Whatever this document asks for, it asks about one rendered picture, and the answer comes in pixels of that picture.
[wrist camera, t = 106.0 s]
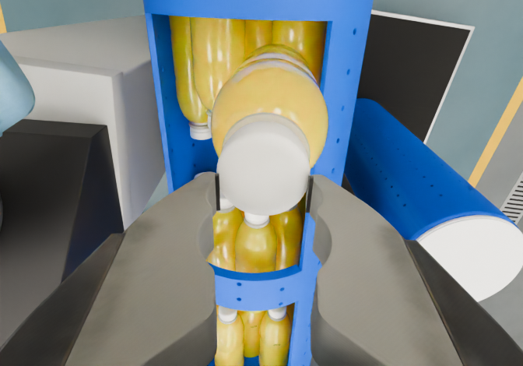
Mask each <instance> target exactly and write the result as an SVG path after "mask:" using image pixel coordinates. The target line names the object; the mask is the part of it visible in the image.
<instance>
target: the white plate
mask: <svg viewBox="0 0 523 366"><path fill-rule="evenodd" d="M416 241H418V242H419V243H420V244H421V245H422V246H423V247H424V248H425V249H426V250H427V251H428V252H429V253H430V254H431V255H432V256H433V257H434V258H435V259H436V260H437V261H438V262H439V263H440V264H441V265H442V266H443V267H444V268H445V269H446V270H447V271H448V272H449V273H450V274H451V275H452V276H453V277H454V278H455V279H456V280H457V281H458V282H459V283H460V284H461V285H462V287H463V288H464V289H465V290H466V291H467V292H468V293H469V294H470V295H471V296H472V297H473V298H474V299H475V300H476V301H477V302H478V301H481V300H483V299H485V298H488V297H490V296H491V295H493V294H495V293H496V292H498V291H500V290H501V289H503V288H504V287H506V286H507V285H508V284H509V283H510V282H511V281H512V280H513V279H514V278H515V277H516V276H517V274H518V273H519V271H520V270H521V268H522V266H523V234H522V232H520V231H519V229H517V228H516V226H515V225H513V224H512V223H510V222H508V221H506V220H504V219H501V218H499V217H495V216H484V215H475V216H464V217H459V218H456V219H453V220H449V221H446V222H444V223H441V224H439V225H437V226H435V227H433V228H431V229H429V230H428V231H427V232H425V233H424V234H422V235H421V236H419V237H418V238H417V239H416Z"/></svg>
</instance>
